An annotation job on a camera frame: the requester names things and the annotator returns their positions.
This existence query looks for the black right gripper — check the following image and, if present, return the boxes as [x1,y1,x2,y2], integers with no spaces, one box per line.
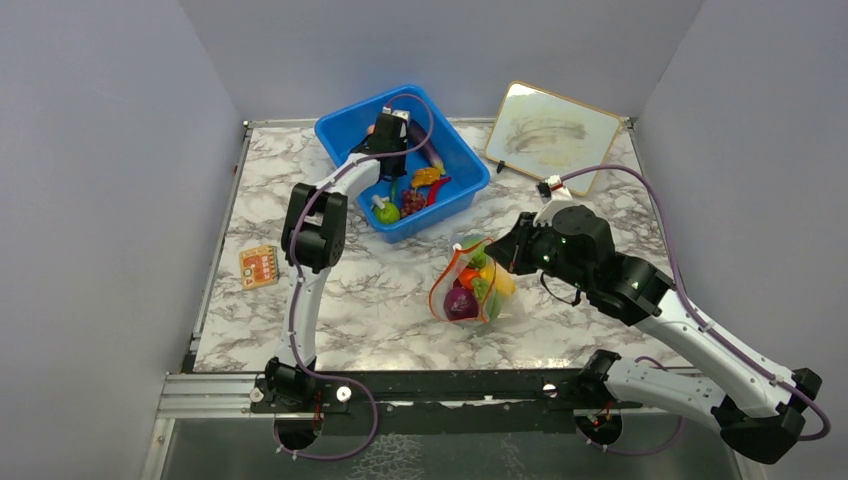
[486,211,593,293]

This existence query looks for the green artichoke toy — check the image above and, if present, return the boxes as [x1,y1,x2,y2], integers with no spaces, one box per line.
[466,239,488,270]

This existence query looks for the green cabbage toy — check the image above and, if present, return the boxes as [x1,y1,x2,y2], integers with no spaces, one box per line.
[472,279,503,323]

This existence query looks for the orange carrot toy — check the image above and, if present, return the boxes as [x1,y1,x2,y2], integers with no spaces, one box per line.
[458,267,483,290]

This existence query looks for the clear zip bag orange zipper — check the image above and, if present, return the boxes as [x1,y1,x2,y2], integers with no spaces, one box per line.
[428,235,517,325]

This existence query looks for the purple onion toy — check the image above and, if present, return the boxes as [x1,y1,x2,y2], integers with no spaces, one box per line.
[443,287,479,321]

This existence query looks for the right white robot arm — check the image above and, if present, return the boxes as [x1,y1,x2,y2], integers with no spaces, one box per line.
[485,205,822,465]

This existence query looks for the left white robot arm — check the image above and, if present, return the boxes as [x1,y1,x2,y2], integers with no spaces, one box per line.
[250,107,410,411]

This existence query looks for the purple eggplant toy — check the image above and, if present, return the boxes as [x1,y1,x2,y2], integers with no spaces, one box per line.
[407,120,446,175]

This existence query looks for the small orange pepper toy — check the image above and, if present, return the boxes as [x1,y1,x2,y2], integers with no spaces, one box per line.
[410,167,443,190]

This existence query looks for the white mushroom toy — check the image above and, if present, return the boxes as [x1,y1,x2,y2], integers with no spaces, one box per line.
[371,195,389,210]

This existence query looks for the blue plastic bin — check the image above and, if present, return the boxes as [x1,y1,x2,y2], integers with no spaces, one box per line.
[314,84,490,243]

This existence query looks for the red grapes toy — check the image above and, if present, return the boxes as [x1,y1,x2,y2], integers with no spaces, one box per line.
[399,189,427,218]

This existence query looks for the red chili toy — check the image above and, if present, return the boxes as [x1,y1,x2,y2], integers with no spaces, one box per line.
[426,176,451,207]

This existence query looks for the green lime toy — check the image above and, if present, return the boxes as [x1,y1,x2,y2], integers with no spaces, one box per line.
[372,202,401,225]

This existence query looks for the gold framed whiteboard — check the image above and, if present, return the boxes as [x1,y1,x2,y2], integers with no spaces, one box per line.
[484,81,624,180]

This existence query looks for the orange card tile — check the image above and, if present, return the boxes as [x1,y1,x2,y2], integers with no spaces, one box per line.
[238,244,280,290]

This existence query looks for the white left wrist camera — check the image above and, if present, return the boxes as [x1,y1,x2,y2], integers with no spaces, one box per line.
[382,106,410,124]

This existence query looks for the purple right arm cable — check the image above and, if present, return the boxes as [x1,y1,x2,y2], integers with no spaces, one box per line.
[549,164,832,442]

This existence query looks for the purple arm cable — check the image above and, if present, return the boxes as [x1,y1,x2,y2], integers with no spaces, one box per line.
[272,93,436,463]
[549,164,832,442]

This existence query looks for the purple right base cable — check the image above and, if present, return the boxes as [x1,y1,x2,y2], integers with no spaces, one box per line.
[574,397,688,458]

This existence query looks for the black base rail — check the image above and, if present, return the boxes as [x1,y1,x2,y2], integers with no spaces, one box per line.
[249,368,622,436]

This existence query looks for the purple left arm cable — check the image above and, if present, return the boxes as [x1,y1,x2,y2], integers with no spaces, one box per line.
[272,93,436,463]

